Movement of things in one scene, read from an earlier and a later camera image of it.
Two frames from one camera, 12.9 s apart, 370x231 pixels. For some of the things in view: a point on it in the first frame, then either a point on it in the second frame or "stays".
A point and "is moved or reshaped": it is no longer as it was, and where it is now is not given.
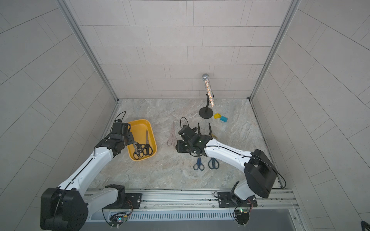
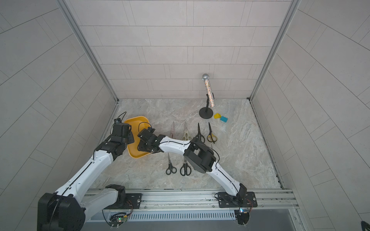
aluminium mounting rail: [201, 198] stays
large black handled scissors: [147, 147] is moved or reshaped
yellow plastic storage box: [138, 129] is moved or reshaped
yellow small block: [217, 116] stays
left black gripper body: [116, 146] stays
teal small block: [224, 119] stays
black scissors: [199, 130] stays
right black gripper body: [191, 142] -> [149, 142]
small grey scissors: [136, 154] -> [170, 168]
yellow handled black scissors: [210, 132] stays
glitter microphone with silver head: [205, 77] stays
